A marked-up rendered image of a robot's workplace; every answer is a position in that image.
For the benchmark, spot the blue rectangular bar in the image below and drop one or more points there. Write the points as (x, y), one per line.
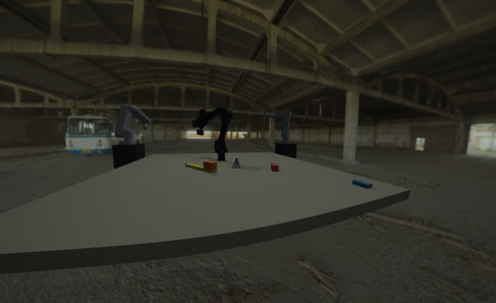
(365, 185)

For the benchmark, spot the yellow bar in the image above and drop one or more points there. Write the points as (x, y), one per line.
(209, 167)

